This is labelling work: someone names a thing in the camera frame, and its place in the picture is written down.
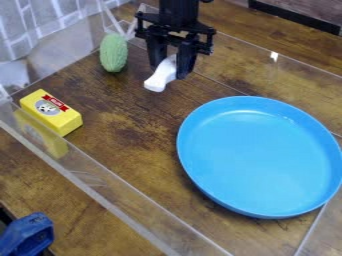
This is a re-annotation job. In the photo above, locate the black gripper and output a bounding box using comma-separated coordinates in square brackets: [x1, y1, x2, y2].
[135, 11, 217, 79]

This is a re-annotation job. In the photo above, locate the white toy fish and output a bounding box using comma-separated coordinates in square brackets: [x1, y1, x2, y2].
[144, 54, 177, 92]

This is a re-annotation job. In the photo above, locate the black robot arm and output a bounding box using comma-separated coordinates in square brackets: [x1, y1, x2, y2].
[135, 0, 217, 79]

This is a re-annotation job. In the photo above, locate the blue round tray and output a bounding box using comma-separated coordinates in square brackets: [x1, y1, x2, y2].
[177, 96, 342, 219]

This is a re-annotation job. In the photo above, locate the green toy bitter gourd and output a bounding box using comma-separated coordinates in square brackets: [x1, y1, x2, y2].
[99, 33, 128, 73]

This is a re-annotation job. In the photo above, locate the yellow toy butter box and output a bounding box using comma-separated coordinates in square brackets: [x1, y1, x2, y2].
[19, 89, 83, 136]

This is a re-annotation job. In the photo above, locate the blue clamp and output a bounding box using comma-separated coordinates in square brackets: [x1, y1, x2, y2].
[0, 212, 55, 256]

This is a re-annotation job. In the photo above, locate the clear acrylic enclosure wall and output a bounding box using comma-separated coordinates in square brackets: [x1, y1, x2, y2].
[0, 0, 342, 256]

